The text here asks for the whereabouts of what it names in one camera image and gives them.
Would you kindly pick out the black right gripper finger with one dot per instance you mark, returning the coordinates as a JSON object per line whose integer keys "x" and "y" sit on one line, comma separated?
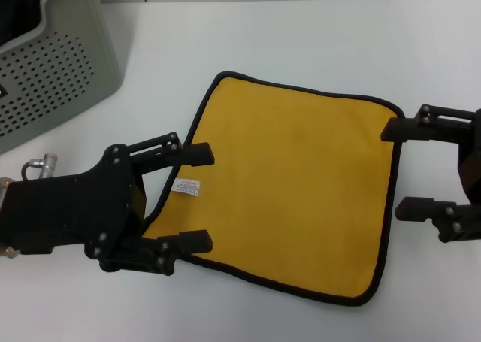
{"x": 402, "y": 129}
{"x": 417, "y": 208}

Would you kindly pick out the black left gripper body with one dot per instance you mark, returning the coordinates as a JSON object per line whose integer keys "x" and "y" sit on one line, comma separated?
{"x": 75, "y": 210}

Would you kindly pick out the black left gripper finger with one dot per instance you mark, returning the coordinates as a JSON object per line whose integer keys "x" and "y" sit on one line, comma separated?
{"x": 199, "y": 154}
{"x": 195, "y": 240}

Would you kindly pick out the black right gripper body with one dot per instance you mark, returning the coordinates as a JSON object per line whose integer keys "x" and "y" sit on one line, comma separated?
{"x": 471, "y": 161}

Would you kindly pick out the yellow and green towel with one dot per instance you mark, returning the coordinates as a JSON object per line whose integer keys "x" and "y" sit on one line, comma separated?
{"x": 282, "y": 188}

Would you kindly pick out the grey-green perforated storage box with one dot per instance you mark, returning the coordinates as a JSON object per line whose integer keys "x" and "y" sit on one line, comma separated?
{"x": 75, "y": 67}

